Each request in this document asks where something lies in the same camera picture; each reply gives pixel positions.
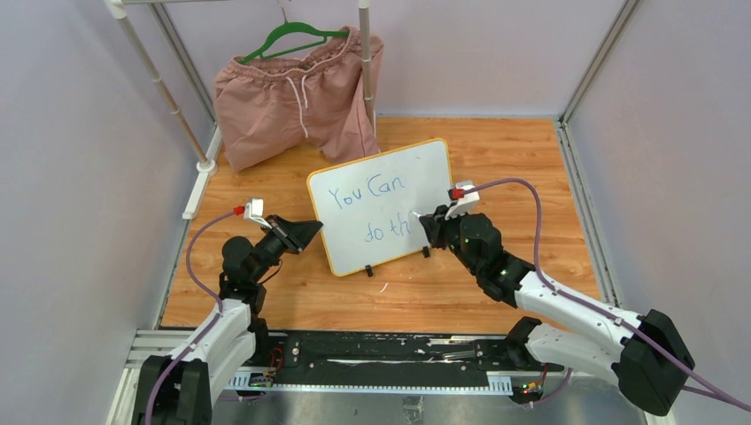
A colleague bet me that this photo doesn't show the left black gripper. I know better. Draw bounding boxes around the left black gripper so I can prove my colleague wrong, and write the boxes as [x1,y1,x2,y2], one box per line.
[251,215,322,283]

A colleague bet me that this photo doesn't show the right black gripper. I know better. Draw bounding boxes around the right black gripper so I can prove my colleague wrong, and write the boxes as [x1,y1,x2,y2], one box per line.
[422,203,482,276]

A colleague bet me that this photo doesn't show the yellow framed whiteboard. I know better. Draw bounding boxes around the yellow framed whiteboard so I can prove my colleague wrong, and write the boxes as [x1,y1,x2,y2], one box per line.
[306,139,453,277]

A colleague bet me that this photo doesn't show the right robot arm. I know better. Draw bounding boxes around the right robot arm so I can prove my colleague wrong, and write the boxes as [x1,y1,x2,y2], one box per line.
[418,205,695,416]

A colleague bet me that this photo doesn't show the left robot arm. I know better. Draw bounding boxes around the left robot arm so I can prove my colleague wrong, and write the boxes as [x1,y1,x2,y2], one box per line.
[131,214,323,424]

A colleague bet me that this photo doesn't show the white clothes rack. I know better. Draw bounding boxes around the white clothes rack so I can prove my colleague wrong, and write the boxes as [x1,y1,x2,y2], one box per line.
[104,0,377,221]

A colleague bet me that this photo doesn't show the green clothes hanger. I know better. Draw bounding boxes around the green clothes hanger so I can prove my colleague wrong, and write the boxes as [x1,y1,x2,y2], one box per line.
[238,12,350,65]

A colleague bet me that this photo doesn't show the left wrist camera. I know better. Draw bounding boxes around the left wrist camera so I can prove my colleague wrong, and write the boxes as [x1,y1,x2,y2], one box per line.
[243,197,271,228]

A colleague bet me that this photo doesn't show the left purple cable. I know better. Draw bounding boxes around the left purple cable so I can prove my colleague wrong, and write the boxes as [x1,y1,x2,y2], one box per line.
[143,203,248,425]

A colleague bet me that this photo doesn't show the purple cable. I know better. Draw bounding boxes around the purple cable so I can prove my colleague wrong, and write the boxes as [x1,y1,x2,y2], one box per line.
[143,203,248,425]
[448,178,751,412]

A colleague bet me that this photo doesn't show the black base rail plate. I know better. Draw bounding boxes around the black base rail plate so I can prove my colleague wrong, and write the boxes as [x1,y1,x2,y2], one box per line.
[213,329,566,391]

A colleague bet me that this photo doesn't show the pink drawstring shorts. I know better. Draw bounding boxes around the pink drawstring shorts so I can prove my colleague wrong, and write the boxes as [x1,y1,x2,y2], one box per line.
[213,27,380,173]

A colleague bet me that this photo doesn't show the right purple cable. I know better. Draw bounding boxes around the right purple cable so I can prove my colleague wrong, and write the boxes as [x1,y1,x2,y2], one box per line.
[448,178,751,412]

